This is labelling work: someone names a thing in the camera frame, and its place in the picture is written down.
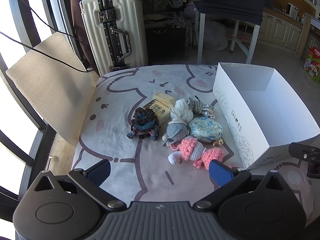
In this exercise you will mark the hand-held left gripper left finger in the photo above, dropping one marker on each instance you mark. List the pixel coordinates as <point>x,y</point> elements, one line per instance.
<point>100,172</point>

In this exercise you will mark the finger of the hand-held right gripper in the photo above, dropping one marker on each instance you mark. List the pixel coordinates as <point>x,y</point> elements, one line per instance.
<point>312,160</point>

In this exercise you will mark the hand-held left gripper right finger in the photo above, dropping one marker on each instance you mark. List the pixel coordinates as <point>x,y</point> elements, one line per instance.
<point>221,173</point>

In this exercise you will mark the pink crochet doll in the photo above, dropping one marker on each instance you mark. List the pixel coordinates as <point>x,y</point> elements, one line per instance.
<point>190,148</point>

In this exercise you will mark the blue floral fabric pouch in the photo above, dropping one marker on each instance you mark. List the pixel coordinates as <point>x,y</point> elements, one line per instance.
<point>203,128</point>

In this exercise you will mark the grey crochet mouse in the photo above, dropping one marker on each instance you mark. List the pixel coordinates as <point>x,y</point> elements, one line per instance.
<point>175,131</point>

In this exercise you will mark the white shoe box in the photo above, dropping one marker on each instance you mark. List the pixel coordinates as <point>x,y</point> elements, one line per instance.
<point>232,110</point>

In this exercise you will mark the dark crochet octopus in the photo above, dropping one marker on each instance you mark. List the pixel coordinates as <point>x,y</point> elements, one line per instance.
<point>143,120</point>

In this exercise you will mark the white yarn pompom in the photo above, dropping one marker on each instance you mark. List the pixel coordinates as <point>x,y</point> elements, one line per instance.
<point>181,111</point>

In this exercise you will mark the tan printed small box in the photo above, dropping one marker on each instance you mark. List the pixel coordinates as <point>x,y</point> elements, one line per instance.
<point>158,110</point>

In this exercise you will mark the red and green carton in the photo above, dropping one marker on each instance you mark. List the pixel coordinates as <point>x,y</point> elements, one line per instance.
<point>312,62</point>

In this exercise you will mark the beige honeycomb foam pad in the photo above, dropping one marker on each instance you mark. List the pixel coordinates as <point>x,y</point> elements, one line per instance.
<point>50,80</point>

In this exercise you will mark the pink patterned fabric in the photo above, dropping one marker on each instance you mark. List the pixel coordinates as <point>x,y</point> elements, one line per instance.
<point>240,38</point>

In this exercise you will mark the white plastic bag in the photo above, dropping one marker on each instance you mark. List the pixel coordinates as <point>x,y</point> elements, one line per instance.
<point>215,37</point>

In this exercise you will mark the cream kitchen cabinet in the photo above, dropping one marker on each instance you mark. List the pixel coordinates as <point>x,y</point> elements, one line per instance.
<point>277,27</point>

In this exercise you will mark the black box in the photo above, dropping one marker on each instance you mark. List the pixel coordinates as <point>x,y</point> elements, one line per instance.
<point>165,45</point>

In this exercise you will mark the white ribbed suitcase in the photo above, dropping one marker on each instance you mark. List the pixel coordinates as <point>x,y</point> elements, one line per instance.
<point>135,30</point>

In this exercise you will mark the white countertop appliance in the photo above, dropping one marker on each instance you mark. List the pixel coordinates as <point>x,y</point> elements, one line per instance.
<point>292,10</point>

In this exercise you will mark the brown curtain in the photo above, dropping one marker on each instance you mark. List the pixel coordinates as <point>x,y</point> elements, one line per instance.
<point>80,17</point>

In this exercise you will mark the blue knit cloth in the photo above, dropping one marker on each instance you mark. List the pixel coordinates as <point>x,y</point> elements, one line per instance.
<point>232,0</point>

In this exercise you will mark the dark storage shelf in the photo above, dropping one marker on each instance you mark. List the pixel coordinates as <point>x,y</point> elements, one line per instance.
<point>160,5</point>

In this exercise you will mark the dark window frame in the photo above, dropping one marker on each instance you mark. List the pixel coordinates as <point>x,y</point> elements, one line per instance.
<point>27,22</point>

